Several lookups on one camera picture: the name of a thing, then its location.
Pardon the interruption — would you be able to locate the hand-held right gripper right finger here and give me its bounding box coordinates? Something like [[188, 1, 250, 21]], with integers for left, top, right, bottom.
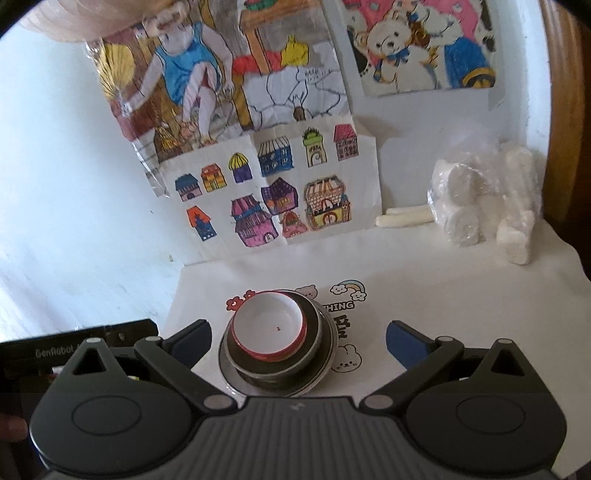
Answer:
[[360, 320, 541, 414]]

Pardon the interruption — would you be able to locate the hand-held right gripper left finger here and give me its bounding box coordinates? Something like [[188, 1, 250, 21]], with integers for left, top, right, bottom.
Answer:
[[58, 319, 238, 414]]

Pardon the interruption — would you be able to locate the steel bowl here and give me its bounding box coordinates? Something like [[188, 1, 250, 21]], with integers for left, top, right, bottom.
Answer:
[[225, 292, 326, 387]]

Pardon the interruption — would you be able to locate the person's left hand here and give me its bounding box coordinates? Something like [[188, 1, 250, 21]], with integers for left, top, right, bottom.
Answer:
[[0, 413, 29, 445]]

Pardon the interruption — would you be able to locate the white printed tablecloth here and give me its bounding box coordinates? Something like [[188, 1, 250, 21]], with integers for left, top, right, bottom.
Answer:
[[164, 217, 591, 480]]

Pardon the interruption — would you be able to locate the coloured houses drawing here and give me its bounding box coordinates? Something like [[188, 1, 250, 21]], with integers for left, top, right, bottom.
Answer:
[[159, 115, 382, 267]]

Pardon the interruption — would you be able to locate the plastic bag of white rolls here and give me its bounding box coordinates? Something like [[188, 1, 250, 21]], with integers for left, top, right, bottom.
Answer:
[[427, 134, 543, 266]]

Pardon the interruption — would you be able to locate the coloured child drawing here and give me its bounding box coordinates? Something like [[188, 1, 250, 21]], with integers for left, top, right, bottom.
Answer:
[[85, 0, 352, 204]]

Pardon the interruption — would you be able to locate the coloured teddy bear drawing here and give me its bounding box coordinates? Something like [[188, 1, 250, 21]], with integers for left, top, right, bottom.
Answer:
[[339, 0, 500, 99]]

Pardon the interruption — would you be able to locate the wooden door frame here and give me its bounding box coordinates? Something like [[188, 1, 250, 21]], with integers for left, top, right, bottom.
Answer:
[[538, 0, 591, 224]]

